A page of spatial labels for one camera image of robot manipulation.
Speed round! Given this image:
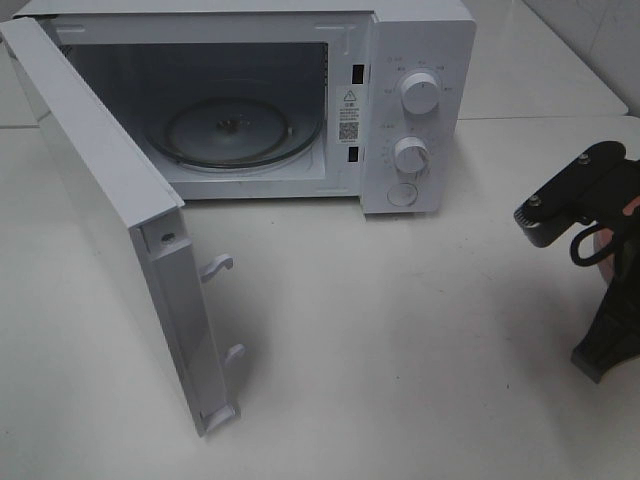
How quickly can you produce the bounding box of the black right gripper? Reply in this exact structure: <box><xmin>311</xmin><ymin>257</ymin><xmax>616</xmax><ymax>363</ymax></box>
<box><xmin>514</xmin><ymin>141</ymin><xmax>639</xmax><ymax>384</ymax></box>

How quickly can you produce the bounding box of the round door release button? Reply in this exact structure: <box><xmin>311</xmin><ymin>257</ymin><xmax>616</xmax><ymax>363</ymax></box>
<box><xmin>387</xmin><ymin>183</ymin><xmax>418</xmax><ymax>207</ymax></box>

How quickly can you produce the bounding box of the white microwave door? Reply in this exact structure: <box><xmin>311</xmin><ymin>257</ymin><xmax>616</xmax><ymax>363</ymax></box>
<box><xmin>1</xmin><ymin>18</ymin><xmax>237</xmax><ymax>435</ymax></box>

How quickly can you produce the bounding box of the lower white microwave knob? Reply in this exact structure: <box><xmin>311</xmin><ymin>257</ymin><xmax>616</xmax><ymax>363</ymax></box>
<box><xmin>393</xmin><ymin>136</ymin><xmax>429</xmax><ymax>174</ymax></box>

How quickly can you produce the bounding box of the white microwave knob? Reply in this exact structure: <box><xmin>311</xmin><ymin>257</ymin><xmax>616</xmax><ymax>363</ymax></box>
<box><xmin>399</xmin><ymin>70</ymin><xmax>441</xmax><ymax>115</ymax></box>
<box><xmin>393</xmin><ymin>136</ymin><xmax>429</xmax><ymax>174</ymax></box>

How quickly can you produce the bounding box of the upper white microwave knob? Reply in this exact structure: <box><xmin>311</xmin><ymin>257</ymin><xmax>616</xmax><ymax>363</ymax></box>
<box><xmin>399</xmin><ymin>70</ymin><xmax>441</xmax><ymax>115</ymax></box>

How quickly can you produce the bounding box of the white microwave oven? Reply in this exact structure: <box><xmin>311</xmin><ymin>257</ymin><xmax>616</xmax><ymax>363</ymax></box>
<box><xmin>8</xmin><ymin>1</ymin><xmax>476</xmax><ymax>214</ymax></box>

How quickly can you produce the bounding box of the glass microwave turntable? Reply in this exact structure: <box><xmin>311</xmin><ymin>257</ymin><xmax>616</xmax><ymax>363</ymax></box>
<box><xmin>146</xmin><ymin>97</ymin><xmax>324</xmax><ymax>170</ymax></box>

